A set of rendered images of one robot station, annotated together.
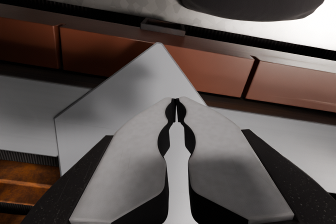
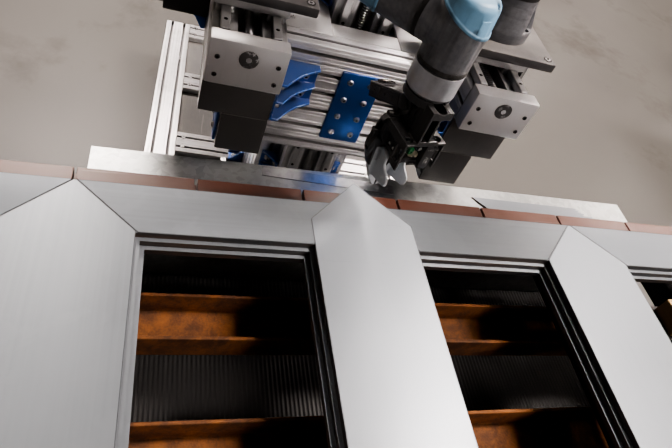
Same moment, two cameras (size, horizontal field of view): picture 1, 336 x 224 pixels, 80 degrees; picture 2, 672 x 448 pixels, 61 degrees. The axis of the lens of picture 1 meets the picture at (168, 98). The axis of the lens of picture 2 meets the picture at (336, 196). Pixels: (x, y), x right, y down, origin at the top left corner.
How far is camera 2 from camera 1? 0.94 m
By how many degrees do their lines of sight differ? 71
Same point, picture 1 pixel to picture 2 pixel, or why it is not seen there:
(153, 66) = (354, 192)
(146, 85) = (354, 200)
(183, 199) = (406, 272)
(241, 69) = (391, 202)
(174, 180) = (392, 255)
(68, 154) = (321, 240)
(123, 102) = (346, 208)
